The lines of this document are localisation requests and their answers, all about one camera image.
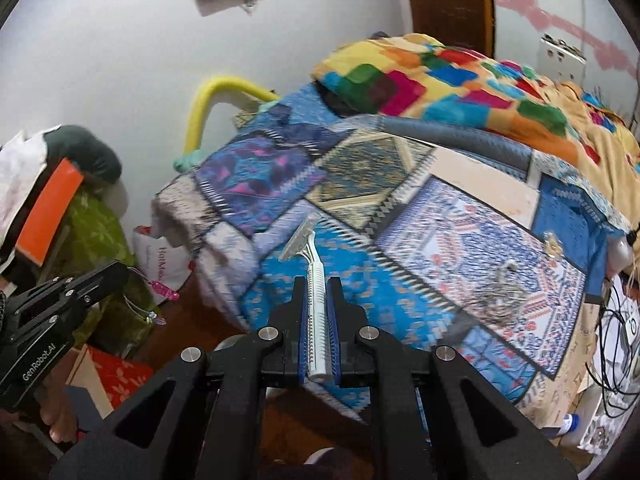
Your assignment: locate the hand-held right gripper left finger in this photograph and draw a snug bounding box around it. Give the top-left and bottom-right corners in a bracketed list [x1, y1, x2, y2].
[50, 275, 308, 480]

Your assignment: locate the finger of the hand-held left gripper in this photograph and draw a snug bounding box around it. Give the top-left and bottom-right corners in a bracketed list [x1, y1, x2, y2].
[60, 260, 132, 311]

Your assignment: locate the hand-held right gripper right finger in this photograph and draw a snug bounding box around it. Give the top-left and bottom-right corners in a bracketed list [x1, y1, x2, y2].
[326, 275, 578, 480]

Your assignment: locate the green floral cloth bag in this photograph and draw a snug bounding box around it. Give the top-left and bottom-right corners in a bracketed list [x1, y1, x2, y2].
[60, 187, 161, 356]

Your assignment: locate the white disposable razor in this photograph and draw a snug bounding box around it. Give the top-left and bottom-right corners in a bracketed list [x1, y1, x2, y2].
[278, 211, 333, 383]

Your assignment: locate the person's foot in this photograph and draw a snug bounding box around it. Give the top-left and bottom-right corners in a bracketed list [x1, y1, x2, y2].
[39, 385, 78, 443]

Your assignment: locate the white shopping bag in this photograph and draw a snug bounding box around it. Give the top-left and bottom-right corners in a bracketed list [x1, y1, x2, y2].
[132, 225, 196, 306]

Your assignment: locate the pink charm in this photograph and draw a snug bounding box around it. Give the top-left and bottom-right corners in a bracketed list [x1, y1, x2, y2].
[150, 280, 180, 302]

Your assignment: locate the red floral box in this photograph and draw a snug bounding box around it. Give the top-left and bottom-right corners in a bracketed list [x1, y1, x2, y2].
[67, 345, 153, 418]

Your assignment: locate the pile of clothes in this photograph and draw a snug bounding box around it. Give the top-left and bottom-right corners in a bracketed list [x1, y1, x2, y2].
[0, 125, 123, 271]

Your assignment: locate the patchwork printed bedspread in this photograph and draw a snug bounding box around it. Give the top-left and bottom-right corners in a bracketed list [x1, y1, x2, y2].
[152, 82, 631, 426]

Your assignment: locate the teal cloth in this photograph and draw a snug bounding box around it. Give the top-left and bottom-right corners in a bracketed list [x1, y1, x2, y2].
[172, 150, 206, 173]

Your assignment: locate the yellow foam tube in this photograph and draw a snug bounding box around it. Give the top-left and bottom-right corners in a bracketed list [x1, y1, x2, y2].
[184, 76, 281, 156]

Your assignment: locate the colourful block print blanket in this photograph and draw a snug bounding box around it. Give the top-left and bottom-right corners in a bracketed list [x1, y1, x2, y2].
[311, 32, 640, 191]

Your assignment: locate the white bottle blue cap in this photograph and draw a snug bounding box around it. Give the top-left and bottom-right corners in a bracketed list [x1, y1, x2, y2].
[557, 412, 583, 436]

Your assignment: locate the white printed carton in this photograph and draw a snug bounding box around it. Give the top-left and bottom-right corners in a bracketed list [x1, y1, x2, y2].
[575, 385, 631, 461]

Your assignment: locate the brown wooden door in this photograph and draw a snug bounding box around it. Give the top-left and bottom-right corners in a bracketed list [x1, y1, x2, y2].
[402, 0, 496, 58]

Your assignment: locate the white wall box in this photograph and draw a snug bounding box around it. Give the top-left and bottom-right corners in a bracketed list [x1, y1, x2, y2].
[540, 34, 587, 78]

